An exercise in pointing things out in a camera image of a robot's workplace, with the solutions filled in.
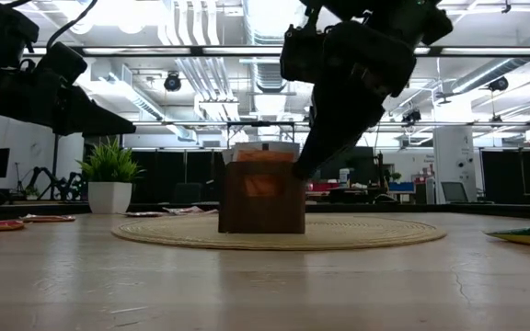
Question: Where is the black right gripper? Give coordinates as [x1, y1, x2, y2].
[291, 20, 417, 181]

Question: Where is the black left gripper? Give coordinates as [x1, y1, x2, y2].
[0, 67, 138, 137]

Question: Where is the brown wooden tea box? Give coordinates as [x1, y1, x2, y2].
[217, 160, 306, 234]

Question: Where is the green yellow tea bag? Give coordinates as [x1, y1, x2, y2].
[483, 225, 530, 247]

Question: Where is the black wide monitor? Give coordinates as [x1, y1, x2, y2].
[318, 143, 376, 186]

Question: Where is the red storage bin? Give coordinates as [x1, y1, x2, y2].
[308, 181, 341, 192]

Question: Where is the green plant in white pot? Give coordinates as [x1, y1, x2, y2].
[75, 134, 146, 215]

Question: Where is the blue storage box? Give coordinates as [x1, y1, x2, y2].
[387, 181, 417, 194]

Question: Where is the black partition panel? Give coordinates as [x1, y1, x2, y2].
[129, 150, 223, 204]
[479, 149, 530, 206]

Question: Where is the small potted plant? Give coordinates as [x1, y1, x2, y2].
[21, 183, 41, 201]

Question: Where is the white square pillar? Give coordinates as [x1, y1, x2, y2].
[432, 125, 478, 204]

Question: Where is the dark office chair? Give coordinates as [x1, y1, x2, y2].
[171, 182, 202, 205]

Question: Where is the grey office chair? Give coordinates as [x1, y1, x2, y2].
[440, 180, 470, 204]

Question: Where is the round woven straw placemat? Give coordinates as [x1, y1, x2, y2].
[110, 214, 448, 252]

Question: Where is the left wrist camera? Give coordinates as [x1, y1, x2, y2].
[34, 40, 89, 86]

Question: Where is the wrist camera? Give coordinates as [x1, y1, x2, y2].
[34, 40, 89, 86]
[279, 25, 327, 85]

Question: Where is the black ceiling camera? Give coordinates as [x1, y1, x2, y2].
[163, 71, 183, 93]
[487, 75, 510, 93]
[401, 108, 422, 125]

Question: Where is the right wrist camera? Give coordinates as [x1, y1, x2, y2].
[279, 25, 327, 85]

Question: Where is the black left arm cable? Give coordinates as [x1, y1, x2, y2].
[46, 0, 99, 47]

